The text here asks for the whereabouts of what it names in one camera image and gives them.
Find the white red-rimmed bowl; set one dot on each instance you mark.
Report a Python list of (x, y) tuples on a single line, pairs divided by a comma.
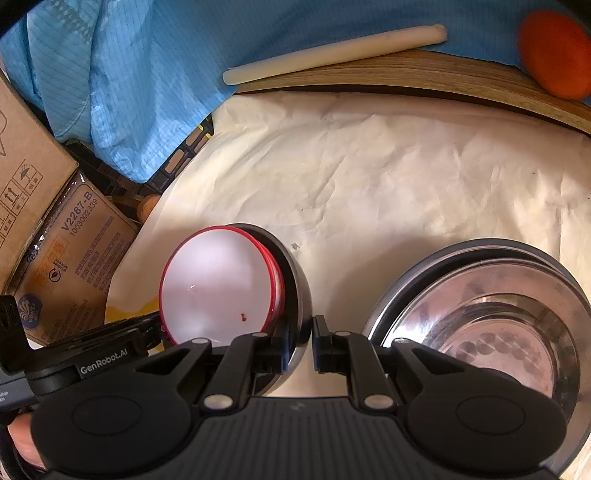
[(217, 286)]

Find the white bowl with red label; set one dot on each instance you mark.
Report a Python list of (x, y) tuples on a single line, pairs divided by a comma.
[(278, 281)]

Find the cardboard box with red panel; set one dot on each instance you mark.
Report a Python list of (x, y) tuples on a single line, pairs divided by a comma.
[(27, 175)]

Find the red tomato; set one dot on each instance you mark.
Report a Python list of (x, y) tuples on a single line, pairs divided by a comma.
[(558, 55)]

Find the large stainless steel plate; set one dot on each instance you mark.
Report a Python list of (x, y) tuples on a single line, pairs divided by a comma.
[(461, 247)]

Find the stainless steel bowl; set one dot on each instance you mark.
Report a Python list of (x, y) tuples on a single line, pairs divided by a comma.
[(298, 295)]

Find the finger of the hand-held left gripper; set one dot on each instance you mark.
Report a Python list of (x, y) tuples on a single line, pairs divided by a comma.
[(115, 332)]

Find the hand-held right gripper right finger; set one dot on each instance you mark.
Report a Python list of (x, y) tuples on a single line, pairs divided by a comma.
[(319, 351)]

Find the wooden shelf board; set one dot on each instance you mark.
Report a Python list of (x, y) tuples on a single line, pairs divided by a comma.
[(415, 76)]

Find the cream rolling pin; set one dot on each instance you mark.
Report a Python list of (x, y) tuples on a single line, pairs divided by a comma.
[(332, 50)]

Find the large printed cardboard box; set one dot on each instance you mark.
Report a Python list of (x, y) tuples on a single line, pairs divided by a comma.
[(78, 258)]

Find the black plastic crate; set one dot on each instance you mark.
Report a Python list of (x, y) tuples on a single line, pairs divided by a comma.
[(115, 175)]

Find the cream paper table cover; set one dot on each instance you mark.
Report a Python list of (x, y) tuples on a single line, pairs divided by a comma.
[(369, 175)]

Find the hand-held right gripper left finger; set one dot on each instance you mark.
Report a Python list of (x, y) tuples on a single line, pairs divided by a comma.
[(276, 356)]

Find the person's left hand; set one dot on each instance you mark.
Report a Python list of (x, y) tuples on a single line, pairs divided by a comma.
[(23, 438)]

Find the blue striped garment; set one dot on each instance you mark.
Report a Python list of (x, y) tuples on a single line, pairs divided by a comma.
[(138, 69)]

